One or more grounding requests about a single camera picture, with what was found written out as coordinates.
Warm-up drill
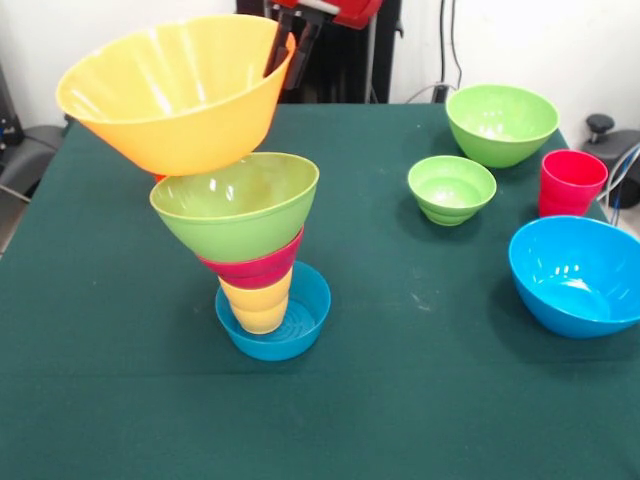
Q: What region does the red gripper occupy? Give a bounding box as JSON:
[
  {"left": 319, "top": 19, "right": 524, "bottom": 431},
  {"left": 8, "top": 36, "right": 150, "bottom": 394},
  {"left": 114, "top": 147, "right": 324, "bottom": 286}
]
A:
[{"left": 263, "top": 0, "right": 384, "bottom": 91}]

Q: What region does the large orange plastic bowl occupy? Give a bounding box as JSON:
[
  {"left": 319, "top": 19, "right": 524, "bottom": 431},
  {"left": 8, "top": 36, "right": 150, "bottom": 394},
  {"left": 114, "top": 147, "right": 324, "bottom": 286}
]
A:
[{"left": 55, "top": 14, "right": 296, "bottom": 177}]

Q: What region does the large green plastic bowl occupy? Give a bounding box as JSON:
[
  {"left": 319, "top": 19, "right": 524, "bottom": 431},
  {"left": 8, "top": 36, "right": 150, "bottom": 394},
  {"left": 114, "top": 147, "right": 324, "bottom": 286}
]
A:
[
  {"left": 445, "top": 83, "right": 561, "bottom": 169},
  {"left": 149, "top": 152, "right": 320, "bottom": 263}
]

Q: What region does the small pink plastic bowl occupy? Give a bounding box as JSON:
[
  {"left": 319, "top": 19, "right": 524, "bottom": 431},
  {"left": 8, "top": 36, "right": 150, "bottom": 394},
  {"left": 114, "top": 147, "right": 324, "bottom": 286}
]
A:
[{"left": 197, "top": 225, "right": 305, "bottom": 290}]

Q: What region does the small blue plastic bowl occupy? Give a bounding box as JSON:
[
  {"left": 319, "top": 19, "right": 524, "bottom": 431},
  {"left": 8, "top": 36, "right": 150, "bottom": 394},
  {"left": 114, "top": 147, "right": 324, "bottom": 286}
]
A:
[{"left": 215, "top": 259, "right": 332, "bottom": 362}]

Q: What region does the yellow plastic cup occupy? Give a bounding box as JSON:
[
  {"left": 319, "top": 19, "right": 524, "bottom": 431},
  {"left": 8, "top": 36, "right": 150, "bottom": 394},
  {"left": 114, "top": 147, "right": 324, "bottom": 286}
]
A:
[{"left": 217, "top": 267, "right": 295, "bottom": 335}]

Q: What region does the small green plastic bowl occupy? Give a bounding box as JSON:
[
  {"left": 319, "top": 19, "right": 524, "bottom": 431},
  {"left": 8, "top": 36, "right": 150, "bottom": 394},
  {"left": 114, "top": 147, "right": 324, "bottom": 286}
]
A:
[{"left": 407, "top": 154, "right": 498, "bottom": 227}]

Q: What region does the black chair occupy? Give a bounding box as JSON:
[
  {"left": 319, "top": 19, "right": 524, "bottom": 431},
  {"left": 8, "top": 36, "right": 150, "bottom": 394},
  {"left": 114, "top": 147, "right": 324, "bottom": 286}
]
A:
[{"left": 0, "top": 64, "right": 66, "bottom": 201}]

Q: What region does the red plastic cup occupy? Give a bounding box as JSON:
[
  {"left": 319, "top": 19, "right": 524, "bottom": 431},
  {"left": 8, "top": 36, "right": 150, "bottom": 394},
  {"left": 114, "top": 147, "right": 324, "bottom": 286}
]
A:
[{"left": 537, "top": 149, "right": 610, "bottom": 219}]

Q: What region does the black round knob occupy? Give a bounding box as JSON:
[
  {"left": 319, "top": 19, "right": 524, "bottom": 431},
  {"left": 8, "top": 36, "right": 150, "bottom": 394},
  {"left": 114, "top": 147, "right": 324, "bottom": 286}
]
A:
[{"left": 585, "top": 113, "right": 615, "bottom": 145}]

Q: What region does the black equipment base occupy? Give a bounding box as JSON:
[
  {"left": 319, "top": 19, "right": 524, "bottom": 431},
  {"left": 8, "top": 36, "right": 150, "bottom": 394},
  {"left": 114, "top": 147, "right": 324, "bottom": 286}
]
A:
[{"left": 582, "top": 129, "right": 640, "bottom": 196}]

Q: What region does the dark green table cloth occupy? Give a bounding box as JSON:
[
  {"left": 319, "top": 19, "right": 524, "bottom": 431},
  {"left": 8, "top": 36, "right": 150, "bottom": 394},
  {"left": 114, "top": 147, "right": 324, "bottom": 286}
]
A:
[{"left": 0, "top": 101, "right": 640, "bottom": 480}]

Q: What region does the large blue plastic bowl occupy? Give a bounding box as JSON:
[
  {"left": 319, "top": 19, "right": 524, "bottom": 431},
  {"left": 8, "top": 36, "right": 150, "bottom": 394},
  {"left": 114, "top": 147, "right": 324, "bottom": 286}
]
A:
[{"left": 508, "top": 215, "right": 640, "bottom": 340}]

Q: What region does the grey cable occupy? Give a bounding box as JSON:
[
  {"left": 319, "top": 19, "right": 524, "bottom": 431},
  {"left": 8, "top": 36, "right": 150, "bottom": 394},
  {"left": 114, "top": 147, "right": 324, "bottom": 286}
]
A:
[{"left": 404, "top": 83, "right": 441, "bottom": 104}]

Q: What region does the black cable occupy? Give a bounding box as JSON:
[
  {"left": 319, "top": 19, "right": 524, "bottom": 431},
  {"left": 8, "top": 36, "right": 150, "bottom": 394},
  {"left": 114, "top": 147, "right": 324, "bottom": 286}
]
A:
[
  {"left": 449, "top": 0, "right": 464, "bottom": 87},
  {"left": 438, "top": 0, "right": 449, "bottom": 86}
]

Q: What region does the blue and white cable bundle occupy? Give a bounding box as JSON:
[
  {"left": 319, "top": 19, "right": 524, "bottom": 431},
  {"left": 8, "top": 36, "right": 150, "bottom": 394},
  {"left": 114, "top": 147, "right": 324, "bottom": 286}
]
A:
[{"left": 599, "top": 142, "right": 640, "bottom": 221}]

